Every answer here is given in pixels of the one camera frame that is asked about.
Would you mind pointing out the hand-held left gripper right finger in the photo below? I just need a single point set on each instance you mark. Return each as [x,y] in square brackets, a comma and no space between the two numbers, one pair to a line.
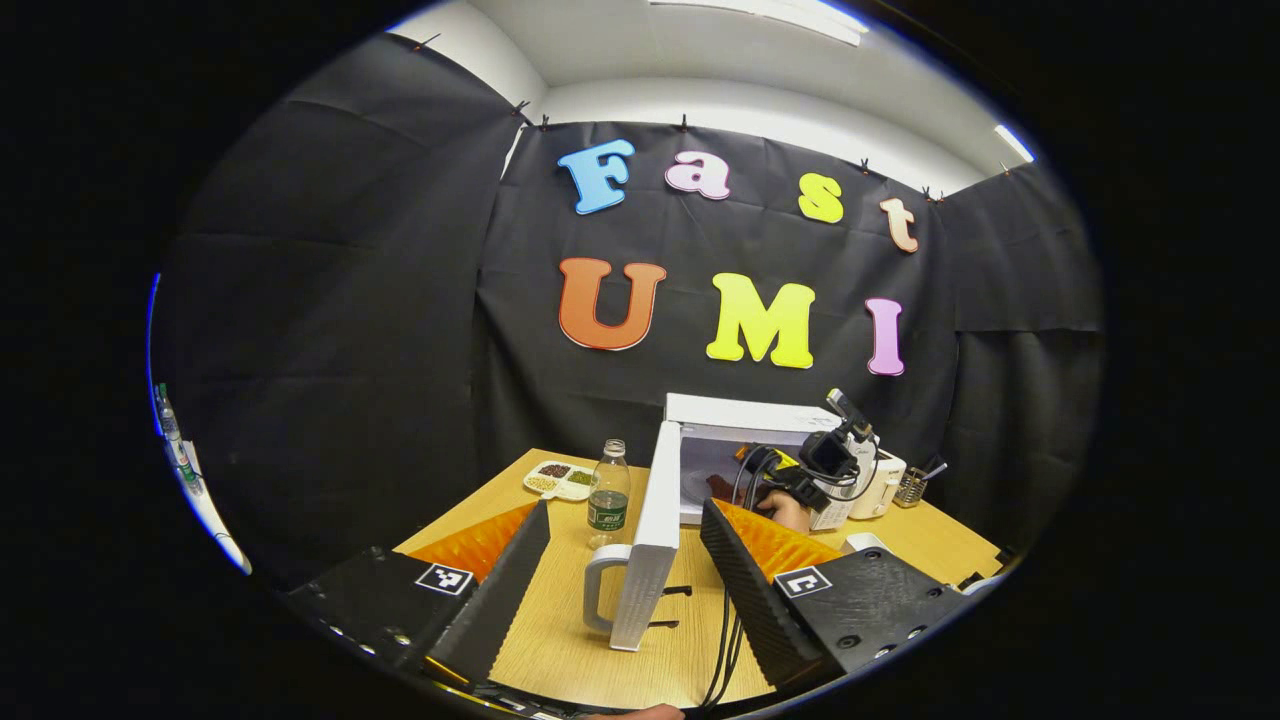
[745,590]

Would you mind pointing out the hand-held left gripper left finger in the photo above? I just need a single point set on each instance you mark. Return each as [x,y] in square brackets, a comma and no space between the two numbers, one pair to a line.
[505,590]

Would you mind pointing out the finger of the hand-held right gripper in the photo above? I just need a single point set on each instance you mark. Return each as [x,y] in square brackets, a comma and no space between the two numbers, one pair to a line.
[748,454]

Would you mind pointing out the white microwave oven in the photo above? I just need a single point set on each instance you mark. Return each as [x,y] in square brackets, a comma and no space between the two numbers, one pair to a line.
[640,560]

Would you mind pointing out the white toaster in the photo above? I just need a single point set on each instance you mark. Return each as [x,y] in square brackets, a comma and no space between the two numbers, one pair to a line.
[888,485]

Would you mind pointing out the white rectangular tray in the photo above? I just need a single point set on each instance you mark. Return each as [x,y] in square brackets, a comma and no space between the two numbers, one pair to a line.
[865,543]

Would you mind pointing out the white divided snack plate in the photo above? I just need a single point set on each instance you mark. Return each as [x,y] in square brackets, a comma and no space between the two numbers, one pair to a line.
[560,480]

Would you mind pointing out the clear plastic water bottle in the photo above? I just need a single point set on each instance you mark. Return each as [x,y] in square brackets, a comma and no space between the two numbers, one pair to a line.
[608,510]

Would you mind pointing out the white ledge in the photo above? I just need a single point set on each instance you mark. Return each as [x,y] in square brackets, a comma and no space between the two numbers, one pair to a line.
[220,530]

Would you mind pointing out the black backdrop cloth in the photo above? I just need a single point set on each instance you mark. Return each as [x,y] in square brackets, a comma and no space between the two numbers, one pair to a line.
[400,300]

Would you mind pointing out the small ceiling light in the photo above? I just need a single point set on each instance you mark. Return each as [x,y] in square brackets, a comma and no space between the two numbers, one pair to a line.
[1014,143]

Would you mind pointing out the green label bottle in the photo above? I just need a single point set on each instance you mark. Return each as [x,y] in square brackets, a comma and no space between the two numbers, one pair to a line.
[172,430]

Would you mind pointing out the long ceiling light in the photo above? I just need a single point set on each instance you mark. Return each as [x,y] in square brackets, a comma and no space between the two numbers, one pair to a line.
[770,15]

